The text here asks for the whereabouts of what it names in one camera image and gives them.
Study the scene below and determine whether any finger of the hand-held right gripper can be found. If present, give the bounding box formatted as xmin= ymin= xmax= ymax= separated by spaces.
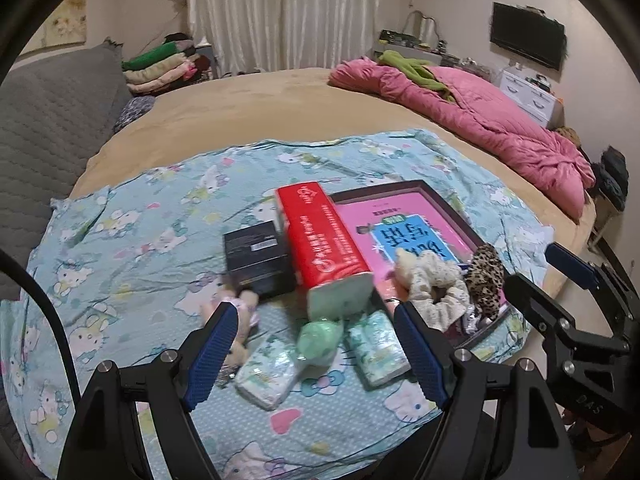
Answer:
xmin=502 ymin=272 xmax=631 ymax=356
xmin=546 ymin=242 xmax=640 ymax=341

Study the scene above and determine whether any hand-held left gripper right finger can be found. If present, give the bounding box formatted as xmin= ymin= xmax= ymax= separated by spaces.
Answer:
xmin=395 ymin=302 xmax=581 ymax=480

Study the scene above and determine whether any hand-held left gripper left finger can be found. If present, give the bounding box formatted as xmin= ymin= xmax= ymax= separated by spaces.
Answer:
xmin=55 ymin=302 xmax=238 ymax=480

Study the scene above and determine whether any leopard print scrunchie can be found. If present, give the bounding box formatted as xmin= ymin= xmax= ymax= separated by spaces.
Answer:
xmin=465 ymin=242 xmax=507 ymax=321

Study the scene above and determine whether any white floral scrunchie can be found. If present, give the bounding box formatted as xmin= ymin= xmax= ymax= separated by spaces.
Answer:
xmin=407 ymin=252 xmax=471 ymax=333

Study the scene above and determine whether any pink book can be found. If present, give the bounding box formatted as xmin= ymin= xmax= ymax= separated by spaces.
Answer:
xmin=330 ymin=179 xmax=516 ymax=351
xmin=340 ymin=187 xmax=476 ymax=311

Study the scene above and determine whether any small tissue packet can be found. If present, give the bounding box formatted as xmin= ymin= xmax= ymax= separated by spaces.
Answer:
xmin=235 ymin=335 xmax=301 ymax=412
xmin=346 ymin=310 xmax=412 ymax=388

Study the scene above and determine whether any small pink plush toy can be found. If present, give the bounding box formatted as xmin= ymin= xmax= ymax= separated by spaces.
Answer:
xmin=201 ymin=285 xmax=261 ymax=366

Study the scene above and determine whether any cream plush scrunchie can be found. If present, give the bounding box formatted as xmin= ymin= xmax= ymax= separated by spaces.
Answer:
xmin=392 ymin=247 xmax=426 ymax=286

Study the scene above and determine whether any dark clothes pile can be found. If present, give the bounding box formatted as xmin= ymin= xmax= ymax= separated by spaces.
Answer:
xmin=592 ymin=147 xmax=630 ymax=211

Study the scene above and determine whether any black box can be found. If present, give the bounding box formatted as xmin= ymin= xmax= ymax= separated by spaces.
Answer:
xmin=222 ymin=220 xmax=310 ymax=297

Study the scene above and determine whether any brown patterned cloth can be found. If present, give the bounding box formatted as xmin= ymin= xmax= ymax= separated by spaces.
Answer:
xmin=555 ymin=125 xmax=583 ymax=148

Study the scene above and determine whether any red tissue pack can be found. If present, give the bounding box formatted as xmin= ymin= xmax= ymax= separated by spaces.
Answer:
xmin=275 ymin=182 xmax=376 ymax=322

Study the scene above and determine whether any pink quilt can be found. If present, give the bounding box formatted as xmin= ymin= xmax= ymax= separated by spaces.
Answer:
xmin=329 ymin=57 xmax=597 ymax=221

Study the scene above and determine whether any cyan cat print blanket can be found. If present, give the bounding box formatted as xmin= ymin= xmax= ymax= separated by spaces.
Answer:
xmin=0 ymin=129 xmax=556 ymax=480

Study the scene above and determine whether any white drawer cabinet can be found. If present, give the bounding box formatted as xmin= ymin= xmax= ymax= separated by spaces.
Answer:
xmin=500 ymin=67 xmax=566 ymax=131

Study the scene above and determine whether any cluttered dressing table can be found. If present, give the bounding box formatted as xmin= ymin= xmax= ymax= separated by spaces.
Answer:
xmin=377 ymin=30 xmax=486 ymax=76

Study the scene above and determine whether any green blanket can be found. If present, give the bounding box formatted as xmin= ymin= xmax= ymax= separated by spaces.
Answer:
xmin=377 ymin=50 xmax=458 ymax=101

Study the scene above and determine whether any dark floral cloth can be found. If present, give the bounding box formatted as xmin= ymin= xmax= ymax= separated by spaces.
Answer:
xmin=112 ymin=96 xmax=158 ymax=133

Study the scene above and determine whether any grey quilted headboard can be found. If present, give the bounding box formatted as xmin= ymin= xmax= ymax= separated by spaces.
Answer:
xmin=0 ymin=42 xmax=133 ymax=301

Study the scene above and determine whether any arched mirror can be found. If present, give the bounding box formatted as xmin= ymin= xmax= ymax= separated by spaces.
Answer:
xmin=402 ymin=10 xmax=441 ymax=46

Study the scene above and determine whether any stack of folded clothes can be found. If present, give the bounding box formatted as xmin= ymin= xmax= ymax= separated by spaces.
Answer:
xmin=121 ymin=32 xmax=221 ymax=95

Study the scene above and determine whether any white curtain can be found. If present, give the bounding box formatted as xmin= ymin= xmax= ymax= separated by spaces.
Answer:
xmin=187 ymin=0 xmax=388 ymax=78

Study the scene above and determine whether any black cable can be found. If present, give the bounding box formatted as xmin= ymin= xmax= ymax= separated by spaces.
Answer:
xmin=0 ymin=247 xmax=81 ymax=401

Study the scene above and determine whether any black wall television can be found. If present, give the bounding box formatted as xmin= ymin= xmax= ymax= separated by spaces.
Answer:
xmin=490 ymin=2 xmax=566 ymax=71

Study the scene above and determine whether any floral wall painting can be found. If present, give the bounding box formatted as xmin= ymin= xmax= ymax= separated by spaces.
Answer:
xmin=42 ymin=0 xmax=88 ymax=48

